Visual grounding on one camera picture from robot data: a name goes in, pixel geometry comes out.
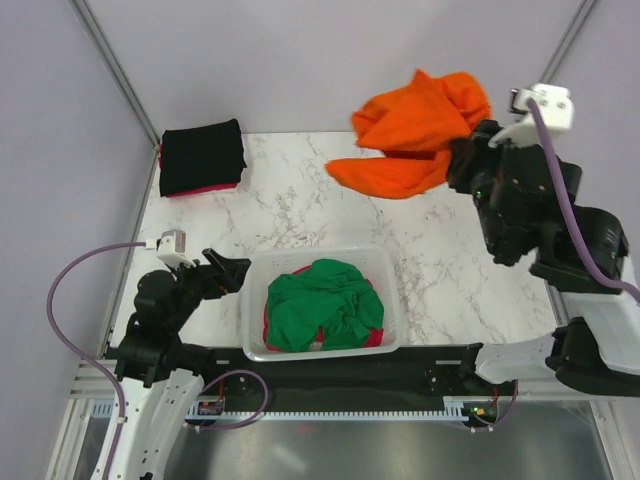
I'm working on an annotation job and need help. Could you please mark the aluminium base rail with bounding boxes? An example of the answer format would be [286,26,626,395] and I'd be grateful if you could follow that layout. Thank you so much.
[69,360,115,400]

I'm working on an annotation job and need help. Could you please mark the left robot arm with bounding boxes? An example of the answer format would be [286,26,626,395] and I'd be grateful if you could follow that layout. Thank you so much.
[93,247,251,479]

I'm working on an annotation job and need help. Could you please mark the left aluminium frame post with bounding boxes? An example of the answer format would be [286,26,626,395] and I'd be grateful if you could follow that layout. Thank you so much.
[68,0,160,146]

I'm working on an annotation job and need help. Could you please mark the white plastic basket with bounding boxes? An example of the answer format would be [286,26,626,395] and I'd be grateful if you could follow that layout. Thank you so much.
[239,244,406,362]

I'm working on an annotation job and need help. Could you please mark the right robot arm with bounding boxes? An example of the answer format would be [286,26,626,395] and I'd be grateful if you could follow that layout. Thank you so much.
[446,120,639,397]

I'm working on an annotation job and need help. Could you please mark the red t-shirt in basket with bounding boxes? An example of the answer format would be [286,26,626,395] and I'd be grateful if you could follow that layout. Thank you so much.
[262,264,386,351]

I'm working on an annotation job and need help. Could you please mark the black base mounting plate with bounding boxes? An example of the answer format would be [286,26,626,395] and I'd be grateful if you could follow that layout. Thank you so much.
[178,346,515,414]

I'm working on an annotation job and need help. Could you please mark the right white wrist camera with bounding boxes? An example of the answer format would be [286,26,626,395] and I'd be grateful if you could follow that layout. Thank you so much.
[488,83,574,148]

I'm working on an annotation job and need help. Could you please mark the green t-shirt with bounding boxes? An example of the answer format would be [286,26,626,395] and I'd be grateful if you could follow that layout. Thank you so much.
[264,258,386,352]

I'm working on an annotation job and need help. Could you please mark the black folded t-shirt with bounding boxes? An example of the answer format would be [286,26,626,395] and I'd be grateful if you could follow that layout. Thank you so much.
[159,119,247,198]

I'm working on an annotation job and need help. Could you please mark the orange t-shirt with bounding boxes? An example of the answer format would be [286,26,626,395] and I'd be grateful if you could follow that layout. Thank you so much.
[326,69,492,200]

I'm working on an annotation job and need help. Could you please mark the white slotted cable duct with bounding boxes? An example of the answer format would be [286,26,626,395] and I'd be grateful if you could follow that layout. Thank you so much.
[89,397,501,421]

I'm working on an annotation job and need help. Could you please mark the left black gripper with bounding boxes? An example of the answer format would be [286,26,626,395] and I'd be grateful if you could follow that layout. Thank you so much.
[165,247,250,331]

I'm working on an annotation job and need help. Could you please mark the right aluminium frame post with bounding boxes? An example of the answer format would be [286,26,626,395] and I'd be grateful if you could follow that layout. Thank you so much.
[538,0,600,84]

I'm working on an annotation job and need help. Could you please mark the aluminium frame post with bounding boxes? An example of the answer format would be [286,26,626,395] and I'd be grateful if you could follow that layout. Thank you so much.
[538,0,600,84]
[68,0,160,146]

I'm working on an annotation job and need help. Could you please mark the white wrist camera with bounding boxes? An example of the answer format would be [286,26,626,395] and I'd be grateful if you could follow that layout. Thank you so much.
[488,83,574,148]
[144,229,196,270]

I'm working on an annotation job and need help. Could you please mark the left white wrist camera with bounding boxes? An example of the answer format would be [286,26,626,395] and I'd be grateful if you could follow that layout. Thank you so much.
[144,229,196,270]

